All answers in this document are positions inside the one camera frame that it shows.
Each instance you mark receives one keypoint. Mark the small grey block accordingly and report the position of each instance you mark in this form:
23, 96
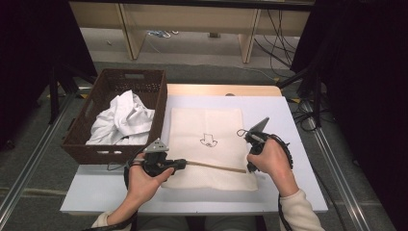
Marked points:
214, 34

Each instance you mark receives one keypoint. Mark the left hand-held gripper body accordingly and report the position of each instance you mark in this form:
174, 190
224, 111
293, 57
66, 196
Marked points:
157, 160

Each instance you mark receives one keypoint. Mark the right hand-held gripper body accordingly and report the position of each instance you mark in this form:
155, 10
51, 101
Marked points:
256, 139

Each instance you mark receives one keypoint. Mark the person's left hand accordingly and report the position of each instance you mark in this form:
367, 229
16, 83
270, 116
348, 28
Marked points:
144, 186

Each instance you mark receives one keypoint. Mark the metal floor rail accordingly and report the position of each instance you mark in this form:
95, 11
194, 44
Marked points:
336, 179
32, 157

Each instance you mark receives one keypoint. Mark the black curtain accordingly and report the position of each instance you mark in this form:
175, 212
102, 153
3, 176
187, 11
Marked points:
369, 96
32, 48

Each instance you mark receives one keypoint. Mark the person's grey trousers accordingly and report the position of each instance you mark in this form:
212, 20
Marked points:
160, 224

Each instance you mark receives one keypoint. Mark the white shirt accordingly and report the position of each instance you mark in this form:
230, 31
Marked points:
125, 115

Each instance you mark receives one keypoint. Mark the light wooden bench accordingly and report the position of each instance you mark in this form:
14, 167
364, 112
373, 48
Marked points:
192, 19

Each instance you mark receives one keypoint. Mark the person's right hand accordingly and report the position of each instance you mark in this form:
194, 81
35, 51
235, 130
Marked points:
272, 163

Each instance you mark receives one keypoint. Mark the cream cloth with print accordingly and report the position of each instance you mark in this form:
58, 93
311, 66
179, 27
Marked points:
208, 118

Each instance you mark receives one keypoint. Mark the brown woven basket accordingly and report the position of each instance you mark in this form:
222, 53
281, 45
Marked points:
106, 80

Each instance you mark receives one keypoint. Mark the black tripod stand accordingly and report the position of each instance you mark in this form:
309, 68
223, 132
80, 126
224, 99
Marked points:
53, 96
317, 96

